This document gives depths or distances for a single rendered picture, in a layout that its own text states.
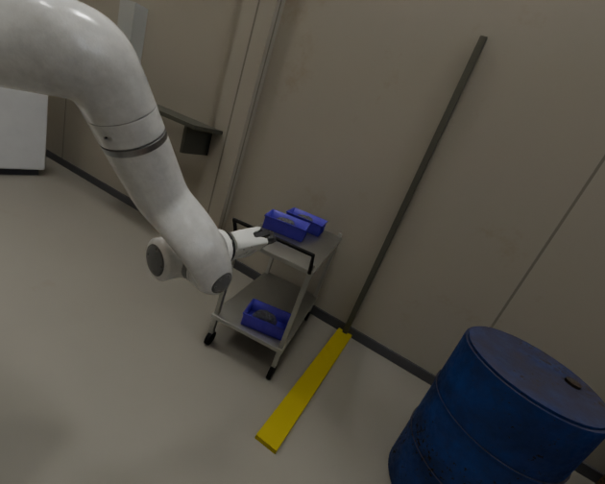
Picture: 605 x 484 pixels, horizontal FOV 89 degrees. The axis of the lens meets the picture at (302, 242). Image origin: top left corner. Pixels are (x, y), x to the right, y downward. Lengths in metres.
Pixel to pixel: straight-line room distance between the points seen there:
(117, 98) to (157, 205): 0.16
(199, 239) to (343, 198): 1.94
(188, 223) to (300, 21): 2.37
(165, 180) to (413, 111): 1.99
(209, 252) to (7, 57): 0.33
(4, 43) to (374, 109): 2.14
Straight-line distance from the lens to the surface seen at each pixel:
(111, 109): 0.46
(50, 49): 0.44
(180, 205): 0.55
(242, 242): 0.71
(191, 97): 3.25
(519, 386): 1.45
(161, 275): 0.64
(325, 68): 2.58
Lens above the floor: 1.41
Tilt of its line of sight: 20 degrees down
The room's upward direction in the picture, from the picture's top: 20 degrees clockwise
